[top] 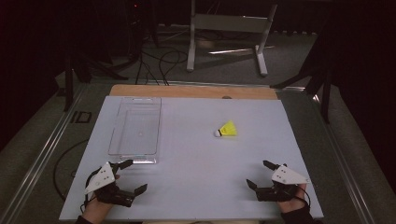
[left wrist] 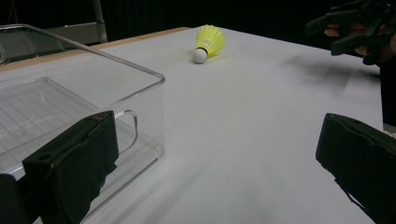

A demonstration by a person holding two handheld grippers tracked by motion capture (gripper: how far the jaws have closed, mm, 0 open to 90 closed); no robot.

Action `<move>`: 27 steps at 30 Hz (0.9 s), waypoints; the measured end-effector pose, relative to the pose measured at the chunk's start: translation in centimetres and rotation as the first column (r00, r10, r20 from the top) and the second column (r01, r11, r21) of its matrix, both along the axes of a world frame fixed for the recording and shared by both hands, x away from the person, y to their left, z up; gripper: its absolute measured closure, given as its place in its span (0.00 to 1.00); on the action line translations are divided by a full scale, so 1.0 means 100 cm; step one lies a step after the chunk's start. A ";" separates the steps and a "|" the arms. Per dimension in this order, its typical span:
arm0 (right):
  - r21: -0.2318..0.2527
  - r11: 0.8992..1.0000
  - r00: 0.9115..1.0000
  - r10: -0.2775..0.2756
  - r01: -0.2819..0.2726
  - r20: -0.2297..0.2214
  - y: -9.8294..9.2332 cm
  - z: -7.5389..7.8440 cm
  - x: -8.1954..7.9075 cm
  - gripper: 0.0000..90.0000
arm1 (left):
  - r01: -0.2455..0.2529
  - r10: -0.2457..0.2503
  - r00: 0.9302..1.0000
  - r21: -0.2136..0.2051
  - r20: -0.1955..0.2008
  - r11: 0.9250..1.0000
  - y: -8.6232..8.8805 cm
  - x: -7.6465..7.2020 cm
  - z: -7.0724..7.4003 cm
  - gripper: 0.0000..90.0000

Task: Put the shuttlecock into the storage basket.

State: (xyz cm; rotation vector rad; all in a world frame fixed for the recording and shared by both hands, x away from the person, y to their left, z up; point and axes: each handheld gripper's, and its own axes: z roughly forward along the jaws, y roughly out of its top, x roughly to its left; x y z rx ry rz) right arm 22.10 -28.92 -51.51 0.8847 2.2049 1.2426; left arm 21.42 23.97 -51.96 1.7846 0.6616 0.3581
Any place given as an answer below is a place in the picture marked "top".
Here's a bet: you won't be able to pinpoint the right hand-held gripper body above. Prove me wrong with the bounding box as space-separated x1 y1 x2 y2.
255 164 311 203

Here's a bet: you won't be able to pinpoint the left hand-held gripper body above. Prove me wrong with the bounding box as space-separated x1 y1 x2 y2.
84 161 136 208

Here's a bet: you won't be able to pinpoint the clear plastic container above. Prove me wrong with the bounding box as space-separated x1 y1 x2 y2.
107 96 163 165

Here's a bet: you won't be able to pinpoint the yellow shuttlecock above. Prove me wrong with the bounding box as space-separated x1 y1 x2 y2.
213 119 238 138

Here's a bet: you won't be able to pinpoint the person's right hand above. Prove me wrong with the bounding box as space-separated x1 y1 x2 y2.
278 183 308 215

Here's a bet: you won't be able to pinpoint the person's left hand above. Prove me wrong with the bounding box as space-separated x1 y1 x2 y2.
81 192 116 224

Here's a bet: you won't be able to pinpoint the black square floor plate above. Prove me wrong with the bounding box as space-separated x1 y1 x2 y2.
70 110 93 125

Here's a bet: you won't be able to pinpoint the black stand legs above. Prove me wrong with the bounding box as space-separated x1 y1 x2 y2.
270 31 333 125

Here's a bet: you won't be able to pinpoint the black tripod stand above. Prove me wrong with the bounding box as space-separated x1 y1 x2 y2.
63 46 129 113

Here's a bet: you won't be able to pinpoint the white metal stand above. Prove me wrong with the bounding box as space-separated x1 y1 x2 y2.
186 0 278 77

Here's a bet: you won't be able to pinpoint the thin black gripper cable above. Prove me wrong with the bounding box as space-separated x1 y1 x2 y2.
298 186 312 210

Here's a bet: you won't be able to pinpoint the black floor cable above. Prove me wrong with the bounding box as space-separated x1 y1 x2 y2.
52 138 90 202

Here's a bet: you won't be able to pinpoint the metal floor rail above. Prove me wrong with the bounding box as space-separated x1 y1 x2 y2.
306 90 376 224
0 83 89 224

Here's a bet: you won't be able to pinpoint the black cables bundle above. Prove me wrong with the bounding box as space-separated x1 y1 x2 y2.
134 49 189 87

